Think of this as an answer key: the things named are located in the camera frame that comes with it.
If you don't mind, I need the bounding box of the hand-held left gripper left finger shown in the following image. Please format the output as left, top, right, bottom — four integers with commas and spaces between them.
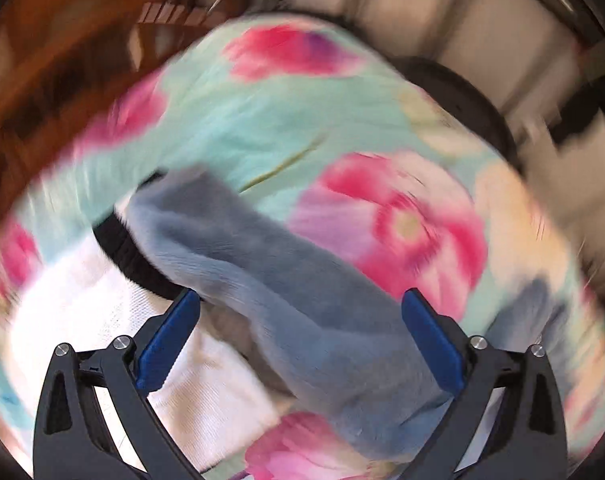
32, 287, 203, 480

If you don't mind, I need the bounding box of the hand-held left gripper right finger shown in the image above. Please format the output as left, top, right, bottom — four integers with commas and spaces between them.
401, 287, 569, 480

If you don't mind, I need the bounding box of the white garment with black trim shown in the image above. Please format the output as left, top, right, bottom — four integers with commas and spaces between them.
7, 172, 293, 476

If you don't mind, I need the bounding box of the blue-grey fluffy garment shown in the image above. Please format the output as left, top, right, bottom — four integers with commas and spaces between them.
115, 165, 578, 461

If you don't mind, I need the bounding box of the floral blanket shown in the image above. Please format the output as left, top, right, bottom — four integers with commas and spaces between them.
0, 15, 605, 480

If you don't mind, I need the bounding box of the dark cushion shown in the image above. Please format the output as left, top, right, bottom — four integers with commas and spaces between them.
397, 57, 523, 171

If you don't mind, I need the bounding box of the black cloth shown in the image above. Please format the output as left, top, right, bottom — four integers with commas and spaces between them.
549, 75, 605, 148

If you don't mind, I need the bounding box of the wooden furniture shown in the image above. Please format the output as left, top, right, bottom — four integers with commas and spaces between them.
0, 0, 248, 221

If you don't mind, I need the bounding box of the black metal bed headboard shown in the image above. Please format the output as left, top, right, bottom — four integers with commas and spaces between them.
482, 0, 605, 66

